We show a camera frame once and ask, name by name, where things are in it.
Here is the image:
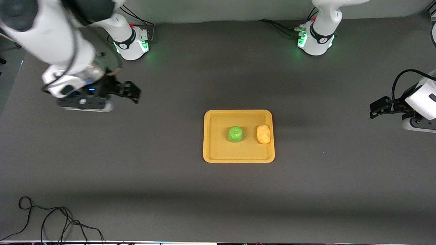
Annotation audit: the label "thin black loose cable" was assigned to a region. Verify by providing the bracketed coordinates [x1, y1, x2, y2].
[0, 196, 105, 244]

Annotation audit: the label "green toy apple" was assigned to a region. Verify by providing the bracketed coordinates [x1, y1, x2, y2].
[228, 126, 244, 143]

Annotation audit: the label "black right arm base cables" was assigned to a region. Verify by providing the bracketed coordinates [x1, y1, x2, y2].
[121, 5, 156, 44]

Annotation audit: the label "dark grey table mat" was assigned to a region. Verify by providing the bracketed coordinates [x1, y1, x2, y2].
[0, 12, 436, 243]

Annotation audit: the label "yellow-orange toy potato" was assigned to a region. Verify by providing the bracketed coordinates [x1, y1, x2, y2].
[256, 124, 271, 145]

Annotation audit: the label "black arm base cables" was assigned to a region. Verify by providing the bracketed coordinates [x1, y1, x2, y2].
[258, 7, 319, 38]
[121, 5, 156, 44]

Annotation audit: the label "black left arm base cables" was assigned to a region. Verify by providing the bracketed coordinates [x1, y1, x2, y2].
[258, 7, 319, 38]

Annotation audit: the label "yellow plastic tray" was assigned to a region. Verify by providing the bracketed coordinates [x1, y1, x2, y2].
[203, 109, 276, 163]

